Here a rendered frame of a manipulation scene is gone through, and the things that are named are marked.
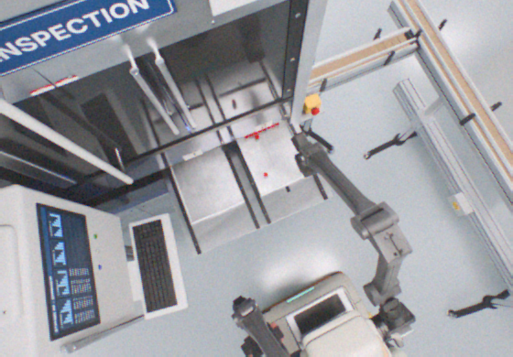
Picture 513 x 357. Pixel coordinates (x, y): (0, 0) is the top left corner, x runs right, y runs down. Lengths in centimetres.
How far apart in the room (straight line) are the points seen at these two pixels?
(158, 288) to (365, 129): 181
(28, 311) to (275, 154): 113
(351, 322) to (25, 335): 91
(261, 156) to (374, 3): 199
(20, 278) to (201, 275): 157
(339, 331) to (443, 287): 163
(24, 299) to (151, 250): 74
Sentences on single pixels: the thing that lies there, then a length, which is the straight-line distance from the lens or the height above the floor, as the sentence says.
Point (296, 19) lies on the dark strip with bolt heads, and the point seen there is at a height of 170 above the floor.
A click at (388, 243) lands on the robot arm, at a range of 103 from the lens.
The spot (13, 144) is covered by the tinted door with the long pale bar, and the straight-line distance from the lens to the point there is 122.
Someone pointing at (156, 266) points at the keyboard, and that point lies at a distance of 182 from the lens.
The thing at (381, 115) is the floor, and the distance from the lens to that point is 291.
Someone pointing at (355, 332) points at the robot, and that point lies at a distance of 126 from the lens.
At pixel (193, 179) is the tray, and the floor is 88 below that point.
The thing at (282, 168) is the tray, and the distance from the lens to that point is 174.
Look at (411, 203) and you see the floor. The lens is 279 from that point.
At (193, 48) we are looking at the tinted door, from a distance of 100.
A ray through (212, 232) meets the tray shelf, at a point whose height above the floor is 88.
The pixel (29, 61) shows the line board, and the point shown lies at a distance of 90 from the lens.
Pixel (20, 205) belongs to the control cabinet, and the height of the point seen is 154.
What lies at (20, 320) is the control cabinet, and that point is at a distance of 121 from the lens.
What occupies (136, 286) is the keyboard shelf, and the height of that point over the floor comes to 80.
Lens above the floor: 257
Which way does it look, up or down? 75 degrees down
